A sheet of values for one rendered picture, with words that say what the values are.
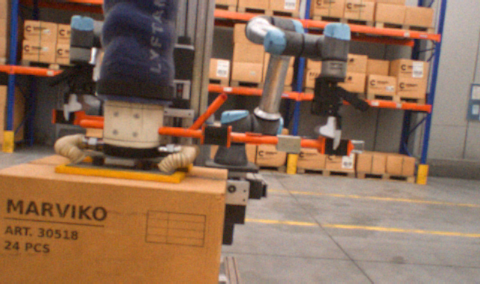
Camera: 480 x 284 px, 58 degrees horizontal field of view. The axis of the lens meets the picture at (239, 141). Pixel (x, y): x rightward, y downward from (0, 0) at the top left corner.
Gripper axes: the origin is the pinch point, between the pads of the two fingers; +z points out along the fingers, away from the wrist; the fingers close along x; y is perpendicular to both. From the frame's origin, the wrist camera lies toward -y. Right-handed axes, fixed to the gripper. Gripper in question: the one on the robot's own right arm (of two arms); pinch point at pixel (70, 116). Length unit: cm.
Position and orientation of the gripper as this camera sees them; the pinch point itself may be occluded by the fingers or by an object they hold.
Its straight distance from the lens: 167.6
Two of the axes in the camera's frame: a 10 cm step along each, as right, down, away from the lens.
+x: 0.2, -1.0, 9.9
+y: 9.9, 1.1, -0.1
